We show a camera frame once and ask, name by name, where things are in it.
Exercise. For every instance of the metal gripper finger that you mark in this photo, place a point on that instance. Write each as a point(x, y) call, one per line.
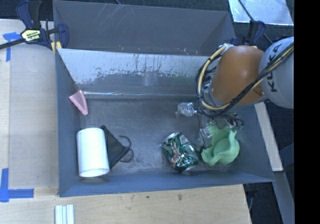
point(205, 133)
point(186, 109)

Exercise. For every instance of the light green soft bowl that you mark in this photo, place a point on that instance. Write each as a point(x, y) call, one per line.
point(223, 148)

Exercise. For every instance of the crushed green drink can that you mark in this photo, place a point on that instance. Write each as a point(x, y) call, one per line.
point(180, 153)

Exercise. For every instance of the grey metal bin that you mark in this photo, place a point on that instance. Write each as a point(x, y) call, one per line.
point(150, 118)

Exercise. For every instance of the black binder clip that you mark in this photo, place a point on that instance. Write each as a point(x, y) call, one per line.
point(113, 147)

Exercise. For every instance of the white plastic cup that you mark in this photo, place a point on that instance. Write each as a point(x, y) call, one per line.
point(92, 152)

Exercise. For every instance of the pink wedge block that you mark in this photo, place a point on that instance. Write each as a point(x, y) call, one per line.
point(80, 102)

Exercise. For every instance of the pale wood board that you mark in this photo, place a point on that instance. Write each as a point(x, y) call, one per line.
point(32, 118)

